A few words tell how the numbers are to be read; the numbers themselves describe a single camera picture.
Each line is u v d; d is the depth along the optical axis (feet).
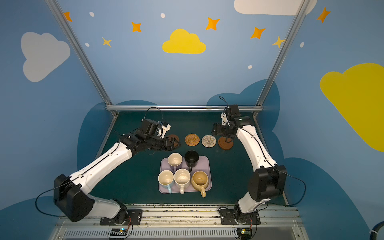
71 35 2.55
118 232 2.40
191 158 2.98
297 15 2.40
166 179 2.76
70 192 1.29
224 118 2.27
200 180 2.83
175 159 2.96
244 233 2.40
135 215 2.50
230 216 2.45
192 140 3.44
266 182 1.43
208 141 3.42
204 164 3.09
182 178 2.83
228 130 2.02
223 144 3.40
